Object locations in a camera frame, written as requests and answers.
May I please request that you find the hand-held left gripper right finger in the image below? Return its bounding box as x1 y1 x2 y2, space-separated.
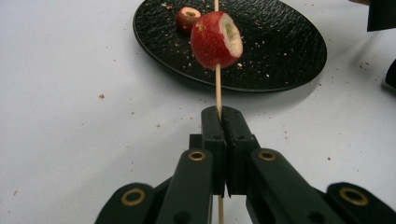
221 105 262 198

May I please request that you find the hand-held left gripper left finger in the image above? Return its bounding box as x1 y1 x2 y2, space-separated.
189 105 227 198

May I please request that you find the wooden skewer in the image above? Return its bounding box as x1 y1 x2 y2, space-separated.
213 0 225 224

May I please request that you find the black textured plate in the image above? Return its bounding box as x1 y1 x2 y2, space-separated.
132 0 328 93

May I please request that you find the large cored red hawthorn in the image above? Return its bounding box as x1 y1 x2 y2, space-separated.
190 10 244 71

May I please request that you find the small red hawthorn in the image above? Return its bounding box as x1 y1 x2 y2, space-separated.
175 6 203 35

